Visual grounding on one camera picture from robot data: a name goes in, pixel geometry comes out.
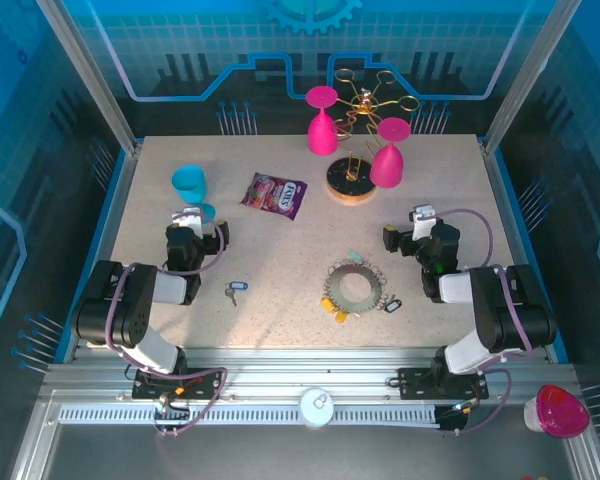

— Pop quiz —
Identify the key with blue tag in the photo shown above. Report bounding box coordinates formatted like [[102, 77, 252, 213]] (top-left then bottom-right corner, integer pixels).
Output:
[[223, 280, 250, 307]]

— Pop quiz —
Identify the metal keyring disc with rings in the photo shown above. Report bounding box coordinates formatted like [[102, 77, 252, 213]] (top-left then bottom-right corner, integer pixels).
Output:
[[322, 257, 396, 316]]

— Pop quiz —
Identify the blue plastic goblet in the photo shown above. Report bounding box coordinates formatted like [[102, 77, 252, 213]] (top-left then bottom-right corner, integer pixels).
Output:
[[172, 166, 217, 220]]

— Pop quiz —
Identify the pink plastic goblet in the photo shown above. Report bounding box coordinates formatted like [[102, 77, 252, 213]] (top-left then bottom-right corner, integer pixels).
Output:
[[369, 117, 412, 190], [305, 85, 340, 157]]

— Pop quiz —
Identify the purple candy bag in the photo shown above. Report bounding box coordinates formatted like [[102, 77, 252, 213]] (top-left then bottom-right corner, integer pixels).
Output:
[[238, 172, 310, 222]]

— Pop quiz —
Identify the white round can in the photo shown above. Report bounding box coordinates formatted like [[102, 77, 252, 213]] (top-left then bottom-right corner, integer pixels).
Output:
[[299, 387, 335, 430]]

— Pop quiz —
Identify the white cup with pink lid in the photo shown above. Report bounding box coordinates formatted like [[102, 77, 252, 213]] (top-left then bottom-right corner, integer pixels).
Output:
[[523, 383, 591, 440]]

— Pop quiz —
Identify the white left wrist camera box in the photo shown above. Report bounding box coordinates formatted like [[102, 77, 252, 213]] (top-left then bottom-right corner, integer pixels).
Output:
[[172, 205, 205, 240]]

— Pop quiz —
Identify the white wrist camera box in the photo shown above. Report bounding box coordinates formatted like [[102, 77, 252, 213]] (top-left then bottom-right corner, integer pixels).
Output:
[[409, 203, 437, 240], [172, 205, 205, 240]]

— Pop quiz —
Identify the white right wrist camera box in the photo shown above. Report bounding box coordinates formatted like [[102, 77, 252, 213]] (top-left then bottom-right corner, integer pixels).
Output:
[[409, 203, 437, 240]]

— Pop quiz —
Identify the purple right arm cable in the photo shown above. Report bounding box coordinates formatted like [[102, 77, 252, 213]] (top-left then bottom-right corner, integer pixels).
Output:
[[427, 207, 534, 437]]

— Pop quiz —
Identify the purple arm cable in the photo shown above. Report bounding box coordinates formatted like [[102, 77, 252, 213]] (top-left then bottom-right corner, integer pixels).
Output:
[[427, 207, 534, 437], [103, 209, 230, 439]]

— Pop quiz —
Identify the gold wire glass rack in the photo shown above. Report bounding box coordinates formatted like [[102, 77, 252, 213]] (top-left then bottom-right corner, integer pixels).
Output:
[[326, 67, 421, 205]]

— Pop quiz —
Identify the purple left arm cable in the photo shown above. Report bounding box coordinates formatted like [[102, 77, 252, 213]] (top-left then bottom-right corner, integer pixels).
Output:
[[103, 209, 230, 439]]

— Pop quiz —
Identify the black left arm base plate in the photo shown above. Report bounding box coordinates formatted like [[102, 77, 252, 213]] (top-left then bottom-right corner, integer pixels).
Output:
[[131, 367, 226, 401]]

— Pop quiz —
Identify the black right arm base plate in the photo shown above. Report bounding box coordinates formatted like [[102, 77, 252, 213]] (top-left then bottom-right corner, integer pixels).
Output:
[[397, 367, 491, 401]]

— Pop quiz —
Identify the aluminium mounting rail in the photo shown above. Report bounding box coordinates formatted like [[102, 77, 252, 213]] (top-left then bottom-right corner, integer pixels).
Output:
[[44, 347, 579, 404]]

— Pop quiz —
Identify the white slotted cable duct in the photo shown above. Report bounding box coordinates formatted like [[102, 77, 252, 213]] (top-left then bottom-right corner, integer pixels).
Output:
[[58, 404, 441, 427]]

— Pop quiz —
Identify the aluminium frame post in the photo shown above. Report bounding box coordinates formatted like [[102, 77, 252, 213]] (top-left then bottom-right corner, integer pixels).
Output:
[[33, 0, 144, 154], [479, 0, 576, 154]]

